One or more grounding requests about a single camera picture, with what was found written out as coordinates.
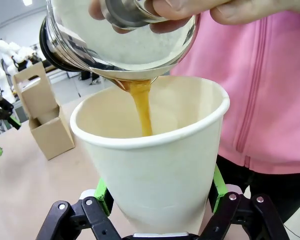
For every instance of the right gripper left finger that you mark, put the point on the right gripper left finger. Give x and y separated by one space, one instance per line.
100 220

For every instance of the white paper cup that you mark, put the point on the white paper cup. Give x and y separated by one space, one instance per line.
152 175

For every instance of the brown drink stream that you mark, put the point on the brown drink stream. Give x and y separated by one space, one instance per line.
145 112

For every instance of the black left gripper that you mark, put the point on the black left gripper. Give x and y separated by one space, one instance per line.
0 110

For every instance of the brown cardboard cup carrier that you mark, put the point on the brown cardboard cup carrier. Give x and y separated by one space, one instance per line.
52 140

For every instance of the glass pitcher with steel base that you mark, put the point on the glass pitcher with steel base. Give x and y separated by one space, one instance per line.
140 50

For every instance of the background person in black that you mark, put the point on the background person in black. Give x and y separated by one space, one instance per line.
92 77

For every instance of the person's right hand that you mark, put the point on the person's right hand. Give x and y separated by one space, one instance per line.
240 12

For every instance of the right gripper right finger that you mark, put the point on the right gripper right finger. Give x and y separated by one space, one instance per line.
240 215

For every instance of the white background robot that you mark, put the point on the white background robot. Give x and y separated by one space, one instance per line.
5 50

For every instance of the person in pink jacket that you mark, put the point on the person in pink jacket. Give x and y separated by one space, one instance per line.
265 100

